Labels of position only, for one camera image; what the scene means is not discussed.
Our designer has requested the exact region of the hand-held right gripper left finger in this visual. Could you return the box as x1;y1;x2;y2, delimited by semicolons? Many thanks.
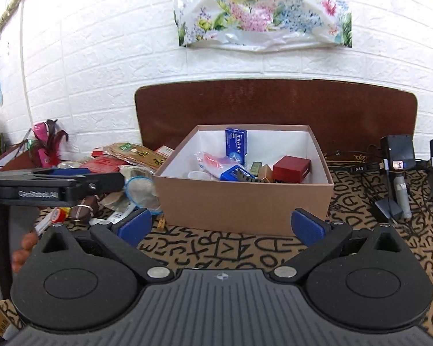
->
32;208;176;283

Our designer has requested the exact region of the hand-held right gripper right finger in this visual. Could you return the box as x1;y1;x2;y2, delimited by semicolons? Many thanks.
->
290;207;407;283

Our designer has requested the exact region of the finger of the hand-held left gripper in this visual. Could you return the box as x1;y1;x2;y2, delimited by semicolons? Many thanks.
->
0;168;92;187
63;172;126;203

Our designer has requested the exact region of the red box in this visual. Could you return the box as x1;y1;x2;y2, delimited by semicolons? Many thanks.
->
272;156;311;184

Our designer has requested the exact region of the cardboard box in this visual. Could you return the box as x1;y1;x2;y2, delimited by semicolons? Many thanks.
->
152;124;334;238

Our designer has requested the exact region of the large blue medicine box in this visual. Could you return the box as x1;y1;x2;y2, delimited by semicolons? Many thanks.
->
225;127;248;166

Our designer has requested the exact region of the person's left hand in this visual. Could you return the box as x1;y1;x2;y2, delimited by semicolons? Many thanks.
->
11;231;40;274

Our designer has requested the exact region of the white labelled tube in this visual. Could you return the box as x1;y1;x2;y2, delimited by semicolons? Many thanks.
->
90;207;138;226

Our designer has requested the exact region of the red packet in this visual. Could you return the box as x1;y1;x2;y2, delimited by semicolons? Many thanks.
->
80;155;127;174

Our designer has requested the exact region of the brown striped football toy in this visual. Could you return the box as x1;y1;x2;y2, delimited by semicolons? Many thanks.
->
69;195;101;221

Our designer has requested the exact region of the reddish brown long box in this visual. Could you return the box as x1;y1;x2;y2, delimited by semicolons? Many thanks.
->
0;148;35;172

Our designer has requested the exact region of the blue rimmed round sieve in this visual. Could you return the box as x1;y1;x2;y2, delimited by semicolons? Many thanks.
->
124;176;163;213

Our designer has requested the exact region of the red white tube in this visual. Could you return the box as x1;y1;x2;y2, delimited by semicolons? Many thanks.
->
34;207;66;236

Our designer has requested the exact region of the pink feather toy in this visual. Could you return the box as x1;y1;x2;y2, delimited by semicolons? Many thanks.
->
27;119;70;168

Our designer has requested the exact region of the tan snack packet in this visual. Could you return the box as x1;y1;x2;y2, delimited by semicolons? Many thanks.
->
103;142;168;170

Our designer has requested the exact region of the orange wooden block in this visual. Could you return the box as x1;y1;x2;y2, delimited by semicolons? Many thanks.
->
257;164;275;184

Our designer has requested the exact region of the white plastic cup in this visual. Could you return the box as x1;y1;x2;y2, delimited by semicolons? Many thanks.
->
182;170;212;181

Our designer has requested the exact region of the letter print cloth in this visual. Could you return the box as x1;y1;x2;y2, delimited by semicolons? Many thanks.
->
0;166;433;343

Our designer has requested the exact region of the small blue box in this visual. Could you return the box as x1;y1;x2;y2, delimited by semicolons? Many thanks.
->
219;165;255;182

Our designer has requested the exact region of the clear plastic bag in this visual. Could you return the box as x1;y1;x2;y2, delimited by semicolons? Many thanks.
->
193;151;239;181

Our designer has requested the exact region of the brown wooden headboard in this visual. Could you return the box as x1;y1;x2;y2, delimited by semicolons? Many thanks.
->
134;78;418;163

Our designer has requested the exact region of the printed cardboard carton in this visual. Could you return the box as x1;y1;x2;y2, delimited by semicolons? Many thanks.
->
0;299;22;343

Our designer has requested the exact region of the floral plastic bag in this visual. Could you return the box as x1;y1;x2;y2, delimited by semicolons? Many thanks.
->
172;0;353;53

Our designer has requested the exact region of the black device with cables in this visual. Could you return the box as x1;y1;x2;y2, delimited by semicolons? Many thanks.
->
325;144;433;224

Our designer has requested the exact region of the white wall cable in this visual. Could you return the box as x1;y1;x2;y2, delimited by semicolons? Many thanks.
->
19;0;35;127

